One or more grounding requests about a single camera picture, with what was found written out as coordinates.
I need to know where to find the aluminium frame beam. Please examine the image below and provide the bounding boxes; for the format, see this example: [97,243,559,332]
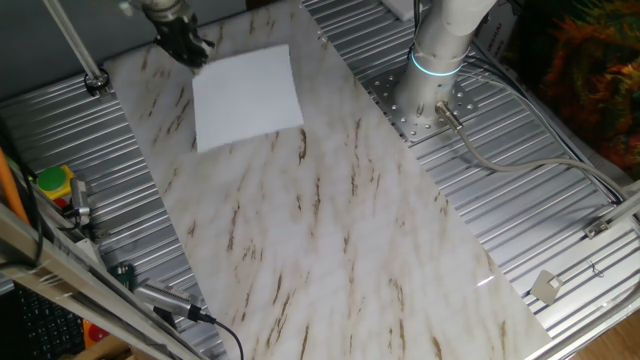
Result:
[0,199,202,360]

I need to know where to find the yellow button box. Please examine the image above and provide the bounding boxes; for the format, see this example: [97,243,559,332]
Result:
[36,164,77,202]

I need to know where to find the black keyboard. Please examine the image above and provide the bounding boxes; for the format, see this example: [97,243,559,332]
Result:
[13,283,87,360]

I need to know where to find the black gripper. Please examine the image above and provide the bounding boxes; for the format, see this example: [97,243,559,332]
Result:
[151,11,217,70]

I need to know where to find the white printed sign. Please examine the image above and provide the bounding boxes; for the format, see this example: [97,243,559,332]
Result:
[469,3,527,71]

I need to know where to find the small silver camera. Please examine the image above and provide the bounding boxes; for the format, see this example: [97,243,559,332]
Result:
[67,176,93,229]

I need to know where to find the orange emergency stop box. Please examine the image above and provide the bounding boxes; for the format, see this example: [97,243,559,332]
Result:
[81,318,112,350]

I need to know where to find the grey cable with metal connector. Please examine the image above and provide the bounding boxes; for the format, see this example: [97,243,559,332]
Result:
[433,99,632,201]

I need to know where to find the brown wooden board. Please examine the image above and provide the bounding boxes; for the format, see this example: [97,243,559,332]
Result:
[58,333,137,360]

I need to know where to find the aluminium robot mounting plate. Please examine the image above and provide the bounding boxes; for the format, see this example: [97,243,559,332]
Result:
[367,64,479,146]

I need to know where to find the small metal corner bracket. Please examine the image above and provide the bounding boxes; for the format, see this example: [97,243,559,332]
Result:
[582,218,613,241]

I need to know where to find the metal pole with round base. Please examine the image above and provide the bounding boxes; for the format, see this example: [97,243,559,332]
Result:
[41,0,111,98]

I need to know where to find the silver finned camera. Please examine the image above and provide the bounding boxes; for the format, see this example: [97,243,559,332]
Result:
[132,278,217,325]

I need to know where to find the colourful patterned cloth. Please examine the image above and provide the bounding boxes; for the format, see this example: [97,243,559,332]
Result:
[504,0,640,182]

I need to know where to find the green hex key set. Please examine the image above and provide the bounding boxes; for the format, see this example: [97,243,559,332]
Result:
[110,262,137,293]

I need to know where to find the orange rod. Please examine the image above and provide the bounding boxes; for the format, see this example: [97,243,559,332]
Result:
[0,146,30,225]

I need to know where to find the marble pattern table mat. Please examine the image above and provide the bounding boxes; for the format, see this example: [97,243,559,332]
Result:
[102,0,552,360]

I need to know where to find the black camera cable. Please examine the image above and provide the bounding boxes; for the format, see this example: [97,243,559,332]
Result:
[198,310,247,360]

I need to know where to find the white paper sheet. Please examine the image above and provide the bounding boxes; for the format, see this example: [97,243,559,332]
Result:
[191,43,305,154]

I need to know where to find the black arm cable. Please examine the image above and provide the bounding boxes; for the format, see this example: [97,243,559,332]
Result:
[409,0,423,59]

